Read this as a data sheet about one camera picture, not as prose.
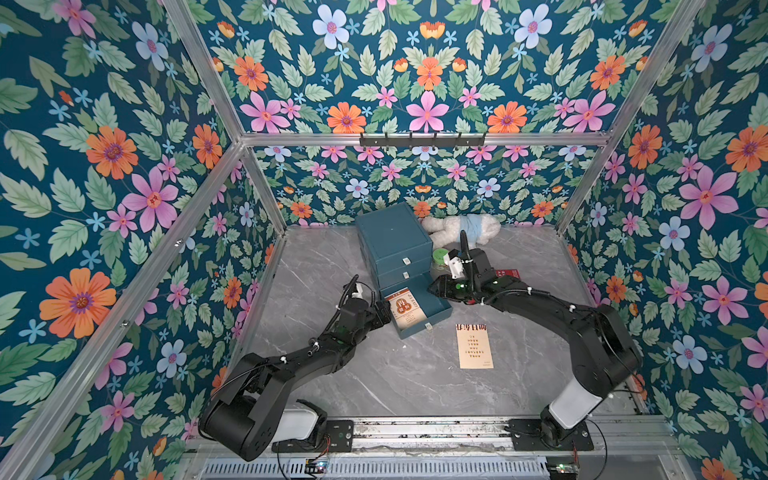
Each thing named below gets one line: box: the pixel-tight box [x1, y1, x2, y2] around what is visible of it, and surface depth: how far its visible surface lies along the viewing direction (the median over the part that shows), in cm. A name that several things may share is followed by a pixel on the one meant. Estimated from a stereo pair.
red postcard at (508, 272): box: [495, 269, 521, 279], surface depth 109 cm
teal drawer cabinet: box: [355, 202, 453, 339], surface depth 92 cm
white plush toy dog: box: [422, 213, 501, 248], surface depth 110 cm
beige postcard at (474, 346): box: [455, 323, 494, 369], surface depth 91 cm
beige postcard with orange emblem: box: [384, 287, 428, 329], surface depth 98 cm
